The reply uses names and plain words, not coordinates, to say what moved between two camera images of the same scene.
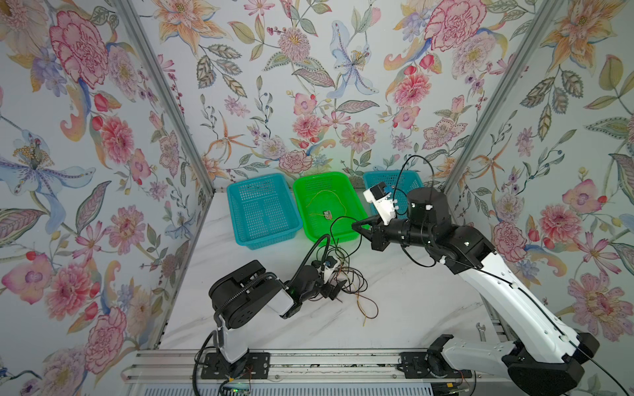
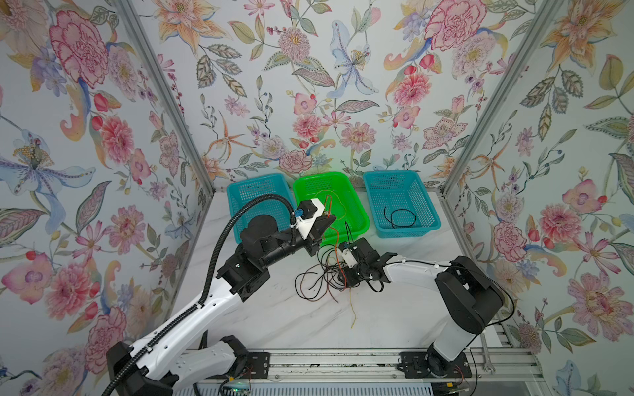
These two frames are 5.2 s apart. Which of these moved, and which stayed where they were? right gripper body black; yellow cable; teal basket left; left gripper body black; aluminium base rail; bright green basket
Moved: right gripper body black; left gripper body black
Stayed: bright green basket; teal basket left; yellow cable; aluminium base rail
